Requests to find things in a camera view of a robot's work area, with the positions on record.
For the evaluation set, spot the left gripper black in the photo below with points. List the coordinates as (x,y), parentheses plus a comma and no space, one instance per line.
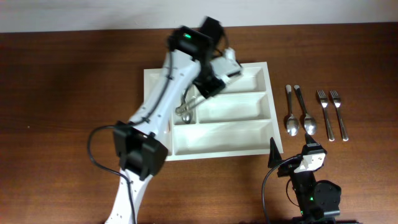
(208,86)

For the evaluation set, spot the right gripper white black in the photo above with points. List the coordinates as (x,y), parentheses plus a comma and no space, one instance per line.
(293,165)

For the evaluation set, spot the steel spoon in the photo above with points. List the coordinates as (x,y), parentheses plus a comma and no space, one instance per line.
(292,123)
(309,122)

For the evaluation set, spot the small steel teaspoon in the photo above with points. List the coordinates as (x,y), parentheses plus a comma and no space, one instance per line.
(187,117)
(183,108)

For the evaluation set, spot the steel serving tongs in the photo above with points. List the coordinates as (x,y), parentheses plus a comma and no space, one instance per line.
(195,101)

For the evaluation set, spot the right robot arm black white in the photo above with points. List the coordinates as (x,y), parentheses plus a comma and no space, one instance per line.
(318,201)

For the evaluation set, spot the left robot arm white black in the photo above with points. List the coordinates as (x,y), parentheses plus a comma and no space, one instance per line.
(190,61)

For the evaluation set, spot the white plastic cutlery tray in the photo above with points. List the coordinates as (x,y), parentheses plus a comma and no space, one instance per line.
(240,121)

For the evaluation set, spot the steel fork left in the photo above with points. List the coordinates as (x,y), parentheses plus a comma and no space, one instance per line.
(324,103)

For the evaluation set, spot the steel fork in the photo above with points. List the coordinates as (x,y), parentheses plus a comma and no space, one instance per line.
(337,103)
(324,103)

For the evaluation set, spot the steel fork right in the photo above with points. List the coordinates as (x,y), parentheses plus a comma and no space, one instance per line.
(337,103)

